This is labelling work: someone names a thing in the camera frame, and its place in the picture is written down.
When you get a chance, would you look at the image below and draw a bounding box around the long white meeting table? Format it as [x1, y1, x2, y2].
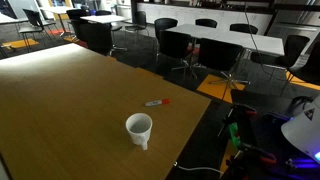
[165, 23, 286, 57]

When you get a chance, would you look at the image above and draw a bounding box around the green plastic clamp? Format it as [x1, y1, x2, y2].
[228, 122, 242, 151]

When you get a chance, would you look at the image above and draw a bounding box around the thin white cable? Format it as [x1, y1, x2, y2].
[172, 161, 225, 176]

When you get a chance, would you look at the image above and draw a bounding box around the white marker with red cap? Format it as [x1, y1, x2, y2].
[144, 98, 172, 108]

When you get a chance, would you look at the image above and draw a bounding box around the small white table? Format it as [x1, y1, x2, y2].
[79, 14, 130, 25]
[0, 12, 30, 25]

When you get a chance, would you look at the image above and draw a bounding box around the white ceramic mug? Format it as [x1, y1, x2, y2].
[125, 112, 154, 151]

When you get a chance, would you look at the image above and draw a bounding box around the black clamp with red handles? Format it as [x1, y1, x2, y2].
[237, 142, 278, 166]

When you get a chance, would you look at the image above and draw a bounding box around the black cable bundle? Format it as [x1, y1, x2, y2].
[287, 95, 315, 118]

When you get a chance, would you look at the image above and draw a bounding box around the thin dark hanging cable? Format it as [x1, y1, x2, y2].
[243, 0, 280, 80]

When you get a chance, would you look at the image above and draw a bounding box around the black stand with red knob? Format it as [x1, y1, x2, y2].
[217, 103, 258, 138]

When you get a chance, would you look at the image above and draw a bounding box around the black office chair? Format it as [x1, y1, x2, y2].
[280, 41, 320, 98]
[65, 8, 92, 42]
[94, 9, 113, 17]
[197, 37, 252, 102]
[124, 10, 150, 38]
[18, 8, 58, 52]
[194, 18, 219, 29]
[153, 17, 179, 52]
[77, 22, 128, 56]
[229, 22, 259, 35]
[250, 34, 311, 82]
[158, 30, 198, 80]

